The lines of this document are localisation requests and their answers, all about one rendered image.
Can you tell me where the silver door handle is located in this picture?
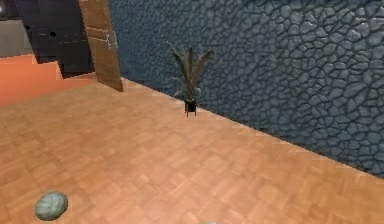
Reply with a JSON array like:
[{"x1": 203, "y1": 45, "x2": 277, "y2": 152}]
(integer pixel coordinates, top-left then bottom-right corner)
[{"x1": 105, "y1": 30, "x2": 118, "y2": 51}]

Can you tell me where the black cupboard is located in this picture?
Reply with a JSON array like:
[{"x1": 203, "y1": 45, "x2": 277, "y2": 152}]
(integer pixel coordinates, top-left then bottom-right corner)
[{"x1": 14, "y1": 0, "x2": 96, "y2": 80}]

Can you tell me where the grey-green round cushion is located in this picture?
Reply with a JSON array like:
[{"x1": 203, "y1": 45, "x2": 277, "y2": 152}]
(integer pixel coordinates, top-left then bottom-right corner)
[{"x1": 34, "y1": 191, "x2": 69, "y2": 222}]

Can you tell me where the grey-green house plant in black pot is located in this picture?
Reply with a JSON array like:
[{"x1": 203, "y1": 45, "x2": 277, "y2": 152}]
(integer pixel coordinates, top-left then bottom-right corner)
[{"x1": 166, "y1": 40, "x2": 214, "y2": 118}]

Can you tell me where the brown wooden room door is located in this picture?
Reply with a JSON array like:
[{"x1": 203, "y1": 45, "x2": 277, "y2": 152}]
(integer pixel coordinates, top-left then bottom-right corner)
[{"x1": 78, "y1": 0, "x2": 125, "y2": 93}]

